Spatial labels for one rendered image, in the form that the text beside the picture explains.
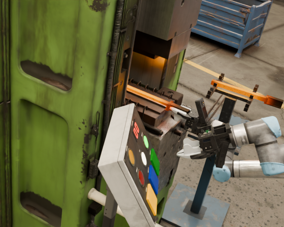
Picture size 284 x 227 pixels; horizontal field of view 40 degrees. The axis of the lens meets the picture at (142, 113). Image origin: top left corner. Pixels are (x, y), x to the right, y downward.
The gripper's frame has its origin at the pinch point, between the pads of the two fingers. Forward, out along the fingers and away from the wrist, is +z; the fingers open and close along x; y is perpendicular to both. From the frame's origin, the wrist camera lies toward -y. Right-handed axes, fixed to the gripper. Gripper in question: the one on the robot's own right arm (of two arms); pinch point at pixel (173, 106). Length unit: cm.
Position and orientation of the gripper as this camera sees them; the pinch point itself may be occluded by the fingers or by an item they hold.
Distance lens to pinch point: 184.3
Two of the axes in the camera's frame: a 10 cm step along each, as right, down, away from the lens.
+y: -1.6, 8.4, 5.1
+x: 4.9, -3.8, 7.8
